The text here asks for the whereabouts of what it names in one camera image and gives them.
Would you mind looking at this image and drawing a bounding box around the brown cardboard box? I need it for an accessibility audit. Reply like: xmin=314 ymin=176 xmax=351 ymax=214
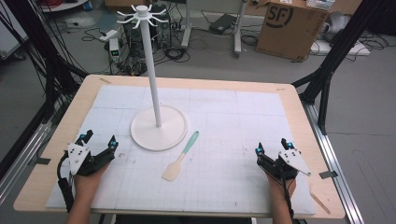
xmin=255 ymin=0 xmax=339 ymax=62

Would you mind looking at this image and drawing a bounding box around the thin wooden stick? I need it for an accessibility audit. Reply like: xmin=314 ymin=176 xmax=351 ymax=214
xmin=308 ymin=183 xmax=332 ymax=216

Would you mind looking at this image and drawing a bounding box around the white hook stand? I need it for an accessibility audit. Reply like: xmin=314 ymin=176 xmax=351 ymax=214
xmin=116 ymin=3 xmax=189 ymax=152

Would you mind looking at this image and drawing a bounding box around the flat black device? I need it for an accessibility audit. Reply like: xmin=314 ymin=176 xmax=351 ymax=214
xmin=208 ymin=13 xmax=238 ymax=35

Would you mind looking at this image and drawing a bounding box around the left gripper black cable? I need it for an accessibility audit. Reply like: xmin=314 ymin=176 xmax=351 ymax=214
xmin=56 ymin=151 xmax=76 ymax=213

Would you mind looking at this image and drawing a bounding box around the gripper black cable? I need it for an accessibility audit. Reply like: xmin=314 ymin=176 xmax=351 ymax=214
xmin=56 ymin=151 xmax=76 ymax=213
xmin=279 ymin=174 xmax=295 ymax=220

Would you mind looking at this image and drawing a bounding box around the aluminium rail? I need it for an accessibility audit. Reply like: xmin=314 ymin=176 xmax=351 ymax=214
xmin=0 ymin=119 xmax=54 ymax=204
xmin=302 ymin=102 xmax=366 ymax=224

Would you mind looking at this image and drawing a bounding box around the white grid mat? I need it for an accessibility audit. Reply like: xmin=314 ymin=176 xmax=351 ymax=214
xmin=46 ymin=84 xmax=317 ymax=217

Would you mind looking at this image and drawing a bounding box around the person's right hand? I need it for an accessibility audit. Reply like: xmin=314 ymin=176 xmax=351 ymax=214
xmin=266 ymin=173 xmax=297 ymax=201

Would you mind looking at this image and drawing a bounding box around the white device with green display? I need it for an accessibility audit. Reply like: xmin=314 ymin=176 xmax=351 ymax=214
xmin=108 ymin=37 xmax=121 ymax=63

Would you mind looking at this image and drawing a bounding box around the green handled cream spatula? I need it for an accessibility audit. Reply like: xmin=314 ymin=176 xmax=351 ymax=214
xmin=162 ymin=131 xmax=200 ymax=182

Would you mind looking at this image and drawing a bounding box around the flat white board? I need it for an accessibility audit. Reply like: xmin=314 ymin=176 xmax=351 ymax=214
xmin=310 ymin=39 xmax=372 ymax=57

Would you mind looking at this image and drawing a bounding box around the coiled black cable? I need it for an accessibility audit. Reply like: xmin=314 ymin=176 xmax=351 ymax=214
xmin=163 ymin=46 xmax=191 ymax=63

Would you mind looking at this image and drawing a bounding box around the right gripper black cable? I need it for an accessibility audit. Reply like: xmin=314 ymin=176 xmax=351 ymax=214
xmin=279 ymin=174 xmax=295 ymax=220

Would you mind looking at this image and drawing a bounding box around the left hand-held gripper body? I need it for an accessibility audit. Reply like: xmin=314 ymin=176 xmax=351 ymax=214
xmin=64 ymin=142 xmax=116 ymax=177

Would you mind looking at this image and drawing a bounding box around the white stand leg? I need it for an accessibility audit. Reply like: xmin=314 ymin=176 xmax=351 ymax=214
xmin=233 ymin=0 xmax=248 ymax=59
xmin=181 ymin=0 xmax=193 ymax=49

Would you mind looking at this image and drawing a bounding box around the black metal frame post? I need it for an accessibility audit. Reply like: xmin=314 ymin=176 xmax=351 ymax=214
xmin=291 ymin=0 xmax=389 ymax=135
xmin=4 ymin=0 xmax=90 ymax=124

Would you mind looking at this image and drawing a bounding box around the grey white bag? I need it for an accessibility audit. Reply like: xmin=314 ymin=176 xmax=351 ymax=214
xmin=319 ymin=11 xmax=352 ymax=43

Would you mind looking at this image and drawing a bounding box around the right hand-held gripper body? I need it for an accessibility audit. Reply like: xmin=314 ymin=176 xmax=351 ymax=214
xmin=257 ymin=148 xmax=312 ymax=182

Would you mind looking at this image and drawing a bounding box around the round white table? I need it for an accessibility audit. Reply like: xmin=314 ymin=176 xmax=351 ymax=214
xmin=39 ymin=0 xmax=91 ymax=14

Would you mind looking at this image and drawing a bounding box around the person's left hand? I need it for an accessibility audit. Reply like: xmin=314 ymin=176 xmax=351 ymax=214
xmin=73 ymin=163 xmax=110 ymax=196

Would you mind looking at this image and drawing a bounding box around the black computer tower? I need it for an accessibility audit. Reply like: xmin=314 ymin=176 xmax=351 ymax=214
xmin=122 ymin=12 xmax=173 ymax=59

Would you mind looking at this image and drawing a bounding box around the white power strip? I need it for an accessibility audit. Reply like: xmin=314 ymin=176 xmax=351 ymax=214
xmin=99 ymin=29 xmax=120 ymax=43

